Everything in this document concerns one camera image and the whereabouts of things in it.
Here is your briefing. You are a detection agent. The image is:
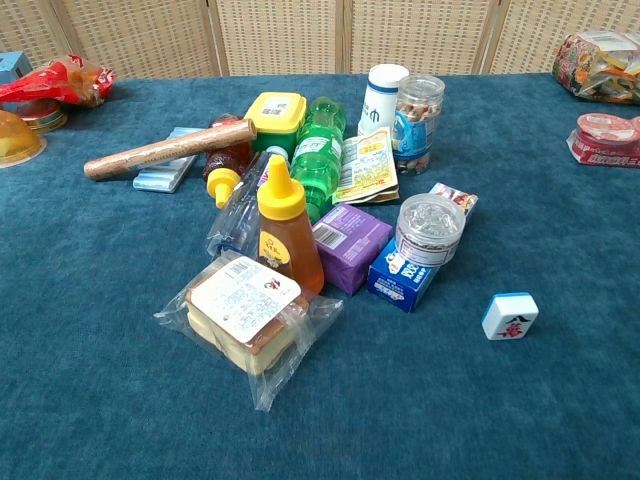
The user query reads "green box with yellow lid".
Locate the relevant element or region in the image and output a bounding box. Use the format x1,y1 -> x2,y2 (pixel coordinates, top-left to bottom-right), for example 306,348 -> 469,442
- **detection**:
243,91 -> 308,160

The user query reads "amber honey bottle yellow cap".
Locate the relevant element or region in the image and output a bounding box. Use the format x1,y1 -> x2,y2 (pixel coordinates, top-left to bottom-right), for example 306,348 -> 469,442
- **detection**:
256,154 -> 326,295

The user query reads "blue and white box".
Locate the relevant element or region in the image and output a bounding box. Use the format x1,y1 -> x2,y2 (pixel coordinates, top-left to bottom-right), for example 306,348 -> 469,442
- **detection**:
366,237 -> 441,314

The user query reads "brown cylindrical roll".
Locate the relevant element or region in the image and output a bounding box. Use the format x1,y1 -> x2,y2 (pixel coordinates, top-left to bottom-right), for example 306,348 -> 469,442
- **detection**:
83,118 -> 258,182

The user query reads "clear round jar of clips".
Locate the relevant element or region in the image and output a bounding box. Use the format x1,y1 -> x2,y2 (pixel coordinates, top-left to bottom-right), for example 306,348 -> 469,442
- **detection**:
394,193 -> 467,266

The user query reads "green plastic soda bottle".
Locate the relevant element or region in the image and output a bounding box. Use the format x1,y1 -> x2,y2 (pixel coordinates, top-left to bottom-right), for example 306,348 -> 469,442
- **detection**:
289,96 -> 348,225

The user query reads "yellow printed sachet packet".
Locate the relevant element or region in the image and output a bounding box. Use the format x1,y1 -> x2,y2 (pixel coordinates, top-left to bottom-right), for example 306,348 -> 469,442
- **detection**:
331,126 -> 401,206

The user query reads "woven folding screen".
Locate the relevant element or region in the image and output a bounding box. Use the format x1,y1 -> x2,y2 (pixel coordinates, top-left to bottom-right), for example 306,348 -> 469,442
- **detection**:
0,0 -> 640,81

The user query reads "colourful snack bag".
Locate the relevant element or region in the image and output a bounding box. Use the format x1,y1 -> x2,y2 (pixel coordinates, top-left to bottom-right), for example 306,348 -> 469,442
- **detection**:
551,30 -> 640,105

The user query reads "mahjong tile blue back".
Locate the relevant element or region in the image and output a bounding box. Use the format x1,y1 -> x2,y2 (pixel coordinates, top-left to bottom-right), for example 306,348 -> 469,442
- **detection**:
481,292 -> 540,342

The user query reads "white cylindrical container blue print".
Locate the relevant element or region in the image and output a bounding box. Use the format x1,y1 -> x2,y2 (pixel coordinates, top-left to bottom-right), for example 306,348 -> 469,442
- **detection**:
357,63 -> 410,138

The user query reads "red wrapped cup pack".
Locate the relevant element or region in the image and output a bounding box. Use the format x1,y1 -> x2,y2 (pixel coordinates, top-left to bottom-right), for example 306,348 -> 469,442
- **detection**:
565,112 -> 640,170

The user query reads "clear crumpled plastic bottle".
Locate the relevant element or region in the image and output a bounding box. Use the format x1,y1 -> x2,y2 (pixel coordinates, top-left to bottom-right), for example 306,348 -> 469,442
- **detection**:
205,145 -> 290,260

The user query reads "gold round tin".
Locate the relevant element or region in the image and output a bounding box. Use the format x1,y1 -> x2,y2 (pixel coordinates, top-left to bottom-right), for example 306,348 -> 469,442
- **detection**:
9,98 -> 69,135

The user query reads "light blue tissue pack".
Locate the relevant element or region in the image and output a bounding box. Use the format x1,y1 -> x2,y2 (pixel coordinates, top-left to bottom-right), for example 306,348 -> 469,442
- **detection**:
132,126 -> 200,194

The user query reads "blue table cloth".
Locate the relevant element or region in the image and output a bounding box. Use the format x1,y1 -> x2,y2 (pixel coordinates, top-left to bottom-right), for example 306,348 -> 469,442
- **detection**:
0,72 -> 640,480

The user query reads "purple rectangular box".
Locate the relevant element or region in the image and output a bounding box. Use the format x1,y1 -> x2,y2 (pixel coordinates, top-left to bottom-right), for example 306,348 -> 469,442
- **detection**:
311,202 -> 394,297

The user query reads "dark sauce bottle yellow cap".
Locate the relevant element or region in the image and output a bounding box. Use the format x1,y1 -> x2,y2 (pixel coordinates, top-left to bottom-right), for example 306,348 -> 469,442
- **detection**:
202,113 -> 255,209

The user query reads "small red printed snack packet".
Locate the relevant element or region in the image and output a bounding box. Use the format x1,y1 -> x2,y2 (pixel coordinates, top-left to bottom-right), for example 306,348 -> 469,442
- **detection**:
428,181 -> 480,217

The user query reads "light blue box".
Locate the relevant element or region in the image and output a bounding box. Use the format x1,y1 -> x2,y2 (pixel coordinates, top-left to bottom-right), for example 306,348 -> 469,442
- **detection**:
0,50 -> 34,86

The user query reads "bagged sliced cake with label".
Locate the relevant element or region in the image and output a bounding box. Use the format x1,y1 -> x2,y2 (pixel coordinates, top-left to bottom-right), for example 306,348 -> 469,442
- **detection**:
153,249 -> 345,413

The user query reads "orange jelly dome cup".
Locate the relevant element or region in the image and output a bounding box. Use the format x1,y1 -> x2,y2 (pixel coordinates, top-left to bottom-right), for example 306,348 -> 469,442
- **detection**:
0,109 -> 48,169

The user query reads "red plastic snack bag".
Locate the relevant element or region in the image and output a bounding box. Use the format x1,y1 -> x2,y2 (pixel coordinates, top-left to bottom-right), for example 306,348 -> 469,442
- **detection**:
0,53 -> 117,109

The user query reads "clear jar of snacks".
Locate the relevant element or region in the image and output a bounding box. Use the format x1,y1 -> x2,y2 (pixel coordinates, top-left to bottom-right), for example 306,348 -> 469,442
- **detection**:
391,74 -> 446,177

